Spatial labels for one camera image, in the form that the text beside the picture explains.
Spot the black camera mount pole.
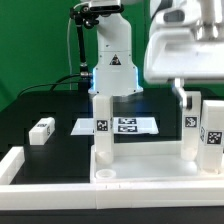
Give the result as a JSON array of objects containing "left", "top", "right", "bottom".
[{"left": 70, "top": 6, "right": 99, "bottom": 91}]

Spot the fiducial marker base sheet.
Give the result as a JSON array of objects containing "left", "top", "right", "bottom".
[{"left": 71, "top": 117, "right": 159, "bottom": 135}]

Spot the white desk tabletop tray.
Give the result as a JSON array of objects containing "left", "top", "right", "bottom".
[{"left": 90, "top": 141, "right": 224, "bottom": 183}]

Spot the black camera on mount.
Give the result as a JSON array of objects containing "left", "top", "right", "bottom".
[{"left": 88, "top": 0, "right": 123, "bottom": 14}]

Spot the black cable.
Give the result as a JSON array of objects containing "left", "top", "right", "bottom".
[{"left": 16, "top": 73, "right": 84, "bottom": 98}]

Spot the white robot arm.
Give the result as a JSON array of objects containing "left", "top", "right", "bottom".
[{"left": 80, "top": 0, "right": 224, "bottom": 110}]

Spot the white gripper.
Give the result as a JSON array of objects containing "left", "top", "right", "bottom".
[{"left": 143, "top": 28, "right": 224, "bottom": 115}]

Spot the white U-shaped obstacle fence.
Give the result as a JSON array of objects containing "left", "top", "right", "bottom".
[{"left": 0, "top": 147, "right": 224, "bottom": 210}]

